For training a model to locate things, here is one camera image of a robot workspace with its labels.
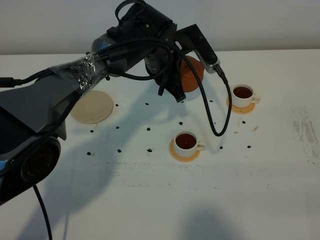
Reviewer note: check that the white teacup far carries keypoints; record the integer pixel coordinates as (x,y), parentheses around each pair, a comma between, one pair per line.
(243,95)

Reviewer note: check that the orange coaster far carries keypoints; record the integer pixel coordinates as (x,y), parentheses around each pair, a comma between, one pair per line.
(241,108)

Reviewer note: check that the brown teapot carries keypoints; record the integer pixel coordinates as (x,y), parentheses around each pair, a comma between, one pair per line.
(188,80)

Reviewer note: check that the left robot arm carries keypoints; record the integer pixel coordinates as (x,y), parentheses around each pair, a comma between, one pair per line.
(33,110)

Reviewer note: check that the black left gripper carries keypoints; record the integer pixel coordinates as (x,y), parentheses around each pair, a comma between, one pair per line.
(162,63)

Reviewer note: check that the beige round teapot mat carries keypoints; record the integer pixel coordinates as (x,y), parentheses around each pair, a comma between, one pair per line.
(93,108)

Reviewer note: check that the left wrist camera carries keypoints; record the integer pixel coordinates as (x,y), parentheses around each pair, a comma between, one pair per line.
(191,39)

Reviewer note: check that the white teacup near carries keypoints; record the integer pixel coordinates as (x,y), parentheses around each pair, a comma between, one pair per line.
(186,144)

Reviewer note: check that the white teacup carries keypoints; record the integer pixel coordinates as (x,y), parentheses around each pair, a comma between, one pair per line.
(186,144)
(243,95)

